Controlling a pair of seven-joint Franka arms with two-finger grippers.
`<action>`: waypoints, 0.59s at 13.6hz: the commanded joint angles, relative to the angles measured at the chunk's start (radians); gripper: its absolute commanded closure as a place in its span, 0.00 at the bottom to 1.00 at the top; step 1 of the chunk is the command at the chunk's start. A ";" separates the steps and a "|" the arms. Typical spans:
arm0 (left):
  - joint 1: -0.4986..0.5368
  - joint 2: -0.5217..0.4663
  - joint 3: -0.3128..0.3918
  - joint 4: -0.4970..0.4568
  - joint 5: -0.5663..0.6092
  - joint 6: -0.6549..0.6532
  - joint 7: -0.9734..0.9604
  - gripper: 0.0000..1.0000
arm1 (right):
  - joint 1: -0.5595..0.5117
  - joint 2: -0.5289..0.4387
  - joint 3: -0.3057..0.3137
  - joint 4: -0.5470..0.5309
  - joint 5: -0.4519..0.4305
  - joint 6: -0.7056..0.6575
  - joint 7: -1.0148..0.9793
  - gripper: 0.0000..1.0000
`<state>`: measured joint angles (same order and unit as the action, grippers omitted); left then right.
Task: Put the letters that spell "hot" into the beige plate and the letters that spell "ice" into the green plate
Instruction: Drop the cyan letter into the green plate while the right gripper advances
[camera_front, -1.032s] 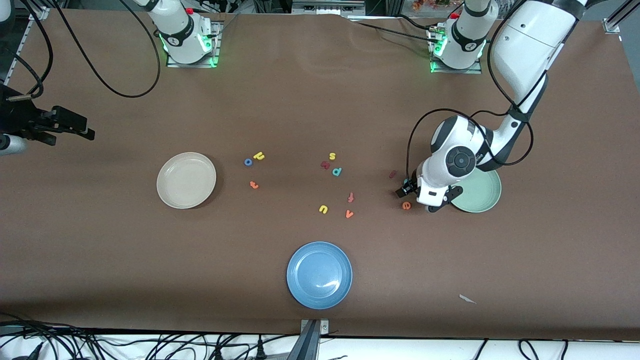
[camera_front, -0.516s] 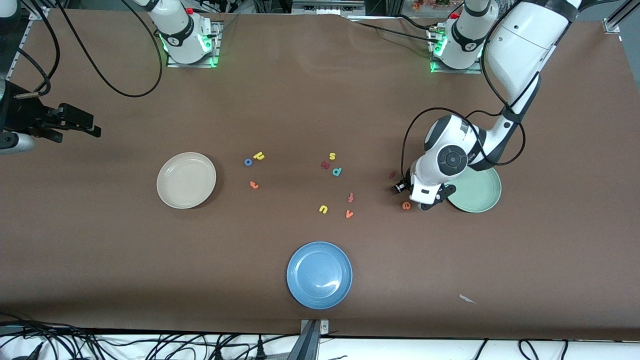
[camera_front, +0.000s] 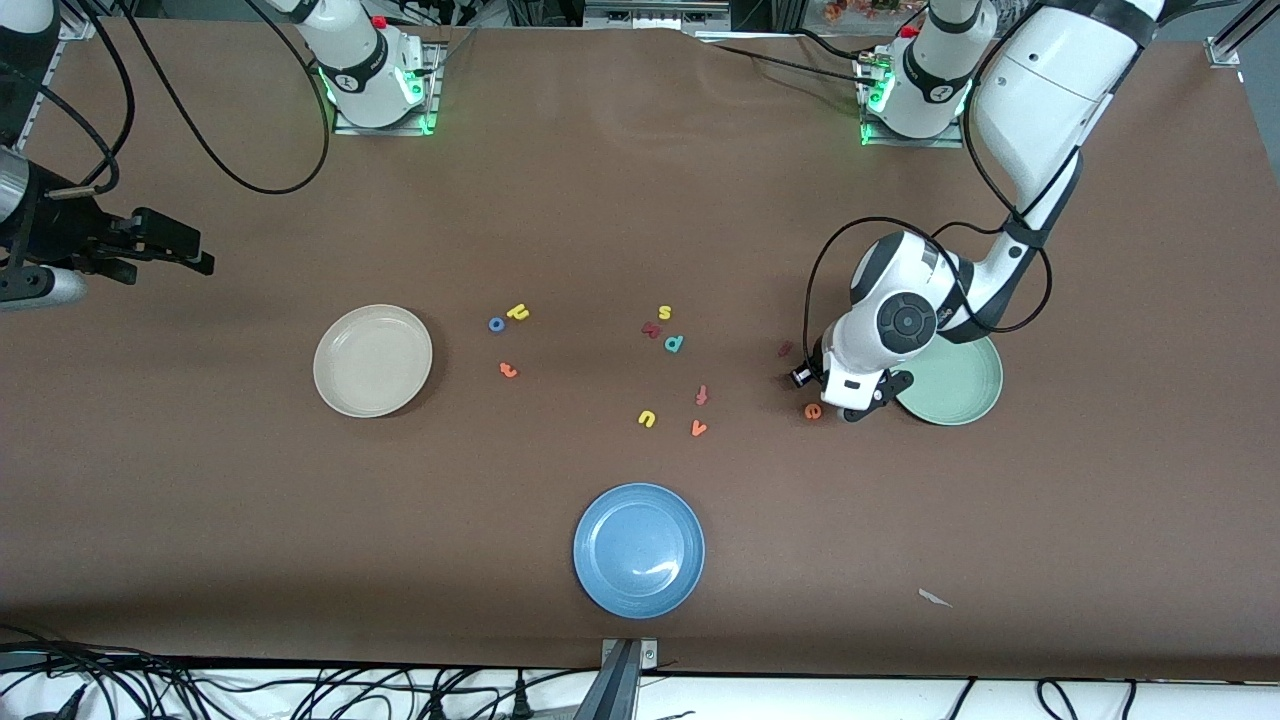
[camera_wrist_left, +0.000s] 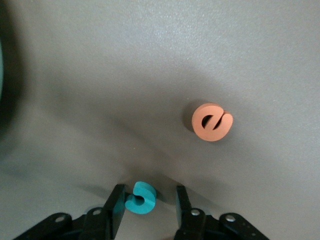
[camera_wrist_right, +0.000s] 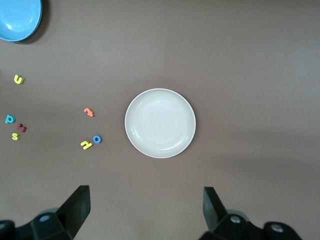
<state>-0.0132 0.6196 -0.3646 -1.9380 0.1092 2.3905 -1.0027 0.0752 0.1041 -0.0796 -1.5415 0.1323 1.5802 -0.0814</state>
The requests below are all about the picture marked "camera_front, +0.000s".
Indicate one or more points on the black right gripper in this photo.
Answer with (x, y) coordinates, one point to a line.
(62, 234)

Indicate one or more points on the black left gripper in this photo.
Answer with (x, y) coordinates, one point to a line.
(816, 366)

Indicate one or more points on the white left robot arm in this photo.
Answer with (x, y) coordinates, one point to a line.
(1040, 100)

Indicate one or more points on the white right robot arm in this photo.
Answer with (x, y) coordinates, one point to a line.
(360, 70)

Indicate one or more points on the green plate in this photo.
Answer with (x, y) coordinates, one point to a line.
(960, 395)

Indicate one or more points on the beige brown plate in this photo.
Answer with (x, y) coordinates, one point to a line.
(370, 362)

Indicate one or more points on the white paper scrap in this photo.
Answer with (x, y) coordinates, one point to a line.
(935, 598)

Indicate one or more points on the blue plate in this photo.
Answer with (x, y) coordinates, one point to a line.
(640, 550)

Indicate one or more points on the brown table cover sheet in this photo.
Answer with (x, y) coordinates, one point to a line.
(640, 200)

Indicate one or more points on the orange flowers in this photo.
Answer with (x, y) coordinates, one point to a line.
(860, 8)

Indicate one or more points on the grey power box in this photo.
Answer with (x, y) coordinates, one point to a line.
(655, 15)

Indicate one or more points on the black power plug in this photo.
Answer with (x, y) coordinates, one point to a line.
(521, 700)
(437, 708)

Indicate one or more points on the aluminium frame profile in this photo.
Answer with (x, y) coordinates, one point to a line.
(80, 22)
(1222, 52)

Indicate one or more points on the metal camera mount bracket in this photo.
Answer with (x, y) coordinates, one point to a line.
(622, 690)

